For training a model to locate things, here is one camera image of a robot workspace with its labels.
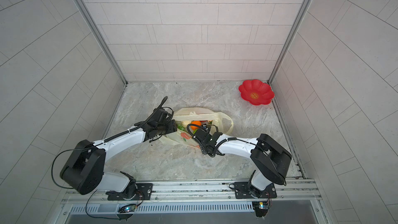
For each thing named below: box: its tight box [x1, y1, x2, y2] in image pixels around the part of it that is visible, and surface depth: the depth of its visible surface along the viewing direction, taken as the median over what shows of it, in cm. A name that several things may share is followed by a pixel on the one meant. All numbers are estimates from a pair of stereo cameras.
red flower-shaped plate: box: [238, 79, 275, 106], surface depth 111 cm
